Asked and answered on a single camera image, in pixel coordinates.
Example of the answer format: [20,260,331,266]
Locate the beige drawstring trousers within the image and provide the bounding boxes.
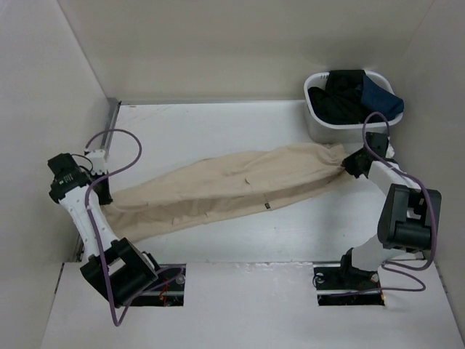
[102,143,351,242]

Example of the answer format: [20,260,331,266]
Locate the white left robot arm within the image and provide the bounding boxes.
[47,150,163,308]

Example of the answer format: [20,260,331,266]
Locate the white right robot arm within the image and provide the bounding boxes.
[336,132,442,291]

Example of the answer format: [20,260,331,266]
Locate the black trousers in basket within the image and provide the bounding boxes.
[307,70,370,125]

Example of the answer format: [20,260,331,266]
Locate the navy blue trousers in basket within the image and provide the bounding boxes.
[360,75,405,121]

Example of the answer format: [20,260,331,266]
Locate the white plastic laundry basket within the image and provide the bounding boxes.
[303,70,403,145]

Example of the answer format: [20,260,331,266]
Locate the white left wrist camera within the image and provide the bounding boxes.
[84,149,108,176]

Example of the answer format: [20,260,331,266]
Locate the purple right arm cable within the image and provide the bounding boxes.
[363,111,439,292]

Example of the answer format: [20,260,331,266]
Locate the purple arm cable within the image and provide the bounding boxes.
[363,111,439,292]
[83,127,185,327]

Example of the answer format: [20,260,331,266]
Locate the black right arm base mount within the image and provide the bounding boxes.
[312,262,385,306]

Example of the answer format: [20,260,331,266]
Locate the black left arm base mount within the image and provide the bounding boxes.
[132,264,187,308]

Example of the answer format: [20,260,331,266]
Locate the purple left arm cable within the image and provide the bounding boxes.
[83,127,185,327]

